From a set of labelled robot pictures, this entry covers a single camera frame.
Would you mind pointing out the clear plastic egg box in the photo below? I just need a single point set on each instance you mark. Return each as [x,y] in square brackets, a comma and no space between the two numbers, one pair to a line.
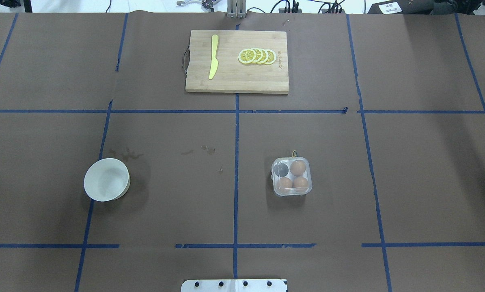
[280,168]

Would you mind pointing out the brown egg from bowl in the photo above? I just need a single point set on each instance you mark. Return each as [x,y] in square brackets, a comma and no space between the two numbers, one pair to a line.
[284,185]

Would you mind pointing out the brown egg in box rear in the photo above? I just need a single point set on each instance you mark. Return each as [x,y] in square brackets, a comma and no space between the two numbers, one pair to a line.
[298,168]

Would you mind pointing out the brown egg in box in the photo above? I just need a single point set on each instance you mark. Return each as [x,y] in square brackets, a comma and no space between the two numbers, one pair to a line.
[298,168]
[301,184]

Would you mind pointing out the brown egg in box front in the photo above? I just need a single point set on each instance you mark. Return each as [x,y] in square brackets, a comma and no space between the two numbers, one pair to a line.
[301,184]

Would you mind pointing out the wooden cutting board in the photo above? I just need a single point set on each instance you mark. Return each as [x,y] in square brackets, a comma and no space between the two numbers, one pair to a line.
[232,77]

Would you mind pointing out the yellow plastic knife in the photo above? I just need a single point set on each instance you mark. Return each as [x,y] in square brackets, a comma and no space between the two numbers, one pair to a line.
[214,61]

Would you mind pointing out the lemon slice leftmost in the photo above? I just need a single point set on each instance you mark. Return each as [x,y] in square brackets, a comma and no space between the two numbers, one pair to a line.
[247,56]

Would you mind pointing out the lemon slice rightmost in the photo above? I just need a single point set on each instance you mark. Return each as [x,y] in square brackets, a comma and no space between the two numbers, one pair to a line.
[271,57]

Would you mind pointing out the white bowl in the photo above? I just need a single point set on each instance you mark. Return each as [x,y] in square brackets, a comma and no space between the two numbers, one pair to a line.
[107,180]

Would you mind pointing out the aluminium camera post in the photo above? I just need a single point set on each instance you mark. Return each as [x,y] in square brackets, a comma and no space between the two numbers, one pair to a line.
[236,9]

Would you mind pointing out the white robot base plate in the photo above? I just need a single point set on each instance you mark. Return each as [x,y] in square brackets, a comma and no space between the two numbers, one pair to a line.
[234,285]

